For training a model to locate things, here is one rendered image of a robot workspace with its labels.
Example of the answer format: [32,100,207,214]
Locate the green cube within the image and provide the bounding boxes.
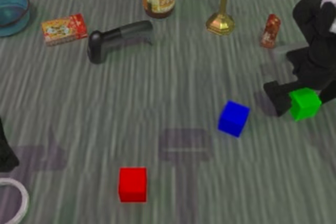
[288,87,322,122]

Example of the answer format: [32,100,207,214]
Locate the blue cube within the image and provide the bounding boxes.
[217,100,251,138]

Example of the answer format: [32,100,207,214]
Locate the red cube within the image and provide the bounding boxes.
[118,166,148,204]

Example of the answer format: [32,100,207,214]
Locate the small red seasoning bottle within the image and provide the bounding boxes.
[259,13,281,49]

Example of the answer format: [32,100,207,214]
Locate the red and yellow carton box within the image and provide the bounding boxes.
[41,13,89,47]

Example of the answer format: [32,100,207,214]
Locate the blue bowl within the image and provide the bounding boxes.
[0,0,31,38]

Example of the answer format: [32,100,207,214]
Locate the black handheld barcode scanner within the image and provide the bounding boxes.
[87,20,154,65]

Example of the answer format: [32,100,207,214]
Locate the white ring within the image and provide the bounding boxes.
[0,177,30,224]

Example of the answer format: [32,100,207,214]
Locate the gold metal ring stand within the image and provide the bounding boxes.
[202,0,268,36]

